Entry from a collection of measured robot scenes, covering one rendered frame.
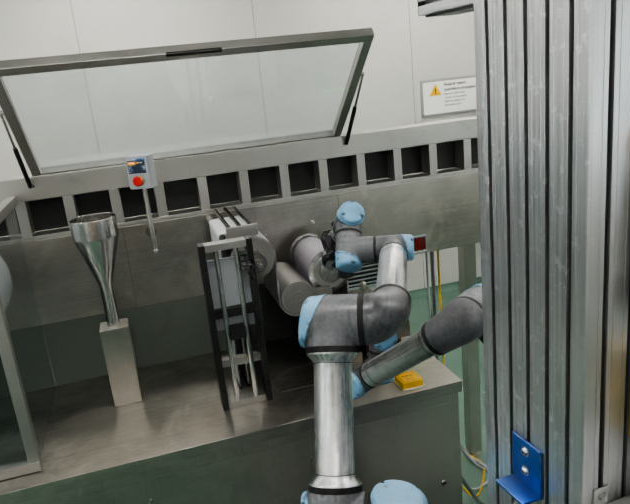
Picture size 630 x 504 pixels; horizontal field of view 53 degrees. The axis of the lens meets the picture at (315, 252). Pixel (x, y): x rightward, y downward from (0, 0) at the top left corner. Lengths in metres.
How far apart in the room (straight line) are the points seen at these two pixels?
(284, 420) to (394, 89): 3.47
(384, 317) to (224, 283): 0.71
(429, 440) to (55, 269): 1.40
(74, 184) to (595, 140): 1.79
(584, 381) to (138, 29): 4.04
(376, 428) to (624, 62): 1.48
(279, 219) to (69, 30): 2.61
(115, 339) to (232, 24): 2.99
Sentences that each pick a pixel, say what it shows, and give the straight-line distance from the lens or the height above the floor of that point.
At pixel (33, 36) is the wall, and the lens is 4.65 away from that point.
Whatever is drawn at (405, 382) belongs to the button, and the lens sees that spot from 2.07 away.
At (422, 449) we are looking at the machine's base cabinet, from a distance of 2.22.
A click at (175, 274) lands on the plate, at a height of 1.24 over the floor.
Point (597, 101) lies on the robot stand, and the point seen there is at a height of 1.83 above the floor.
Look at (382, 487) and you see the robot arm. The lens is 1.42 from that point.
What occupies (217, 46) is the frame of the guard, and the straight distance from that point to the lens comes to 1.93.
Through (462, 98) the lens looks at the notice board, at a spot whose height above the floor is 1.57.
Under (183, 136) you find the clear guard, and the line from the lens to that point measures 2.25.
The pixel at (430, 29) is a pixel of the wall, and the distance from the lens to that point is 5.16.
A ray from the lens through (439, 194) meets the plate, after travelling 2.61.
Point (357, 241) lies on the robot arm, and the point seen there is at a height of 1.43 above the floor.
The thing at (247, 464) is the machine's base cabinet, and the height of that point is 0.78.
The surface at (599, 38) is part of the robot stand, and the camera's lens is 0.88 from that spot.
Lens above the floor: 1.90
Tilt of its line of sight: 16 degrees down
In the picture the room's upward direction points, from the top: 6 degrees counter-clockwise
